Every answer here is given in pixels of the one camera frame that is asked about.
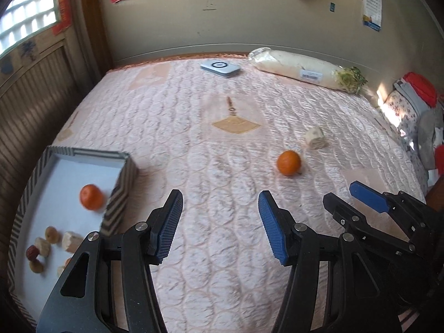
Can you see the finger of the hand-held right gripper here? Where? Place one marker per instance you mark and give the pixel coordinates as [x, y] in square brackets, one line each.
[341, 213]
[367, 196]

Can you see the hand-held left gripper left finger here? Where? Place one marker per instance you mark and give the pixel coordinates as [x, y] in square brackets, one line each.
[170, 225]

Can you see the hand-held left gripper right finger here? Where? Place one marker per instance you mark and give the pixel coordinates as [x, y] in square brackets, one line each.
[272, 229]

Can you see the peeled sugarcane piece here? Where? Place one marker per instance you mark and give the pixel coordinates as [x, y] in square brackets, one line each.
[315, 138]
[71, 241]
[43, 247]

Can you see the striped cardboard box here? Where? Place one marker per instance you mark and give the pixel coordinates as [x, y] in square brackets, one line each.
[69, 177]

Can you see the brown longan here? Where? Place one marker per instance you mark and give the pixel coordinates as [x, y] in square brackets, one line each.
[52, 234]
[36, 267]

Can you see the red date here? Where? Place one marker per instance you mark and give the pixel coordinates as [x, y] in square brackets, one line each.
[32, 253]

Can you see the pink quilted bed cover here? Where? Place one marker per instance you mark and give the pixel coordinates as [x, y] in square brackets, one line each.
[208, 166]

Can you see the grey cloth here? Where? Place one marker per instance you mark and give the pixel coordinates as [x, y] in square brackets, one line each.
[406, 93]

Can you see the red cloth item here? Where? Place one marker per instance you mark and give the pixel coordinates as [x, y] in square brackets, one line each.
[421, 88]

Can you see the plastic-wrapped white daikon radish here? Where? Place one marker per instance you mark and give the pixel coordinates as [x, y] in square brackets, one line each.
[295, 64]

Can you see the white flat electronic device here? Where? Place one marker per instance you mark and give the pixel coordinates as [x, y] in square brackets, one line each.
[220, 67]

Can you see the wooden slatted panel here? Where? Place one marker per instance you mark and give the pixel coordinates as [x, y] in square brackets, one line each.
[34, 111]

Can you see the red paper strip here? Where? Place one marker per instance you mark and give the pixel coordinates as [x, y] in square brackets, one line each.
[62, 7]

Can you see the glass block window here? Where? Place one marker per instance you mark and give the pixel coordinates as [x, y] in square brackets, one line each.
[27, 10]

